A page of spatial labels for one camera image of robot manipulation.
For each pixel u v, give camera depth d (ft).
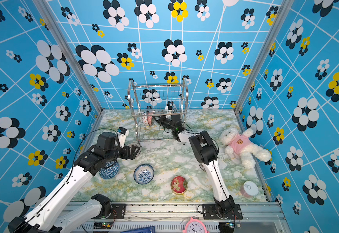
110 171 2.84
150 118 3.16
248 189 2.48
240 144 2.92
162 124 2.99
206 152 2.01
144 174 2.82
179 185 2.59
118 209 2.43
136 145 3.08
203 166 2.06
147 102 3.87
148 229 2.14
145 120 3.16
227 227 2.31
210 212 2.38
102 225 2.37
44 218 1.28
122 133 2.15
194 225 2.23
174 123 2.76
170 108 3.14
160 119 2.98
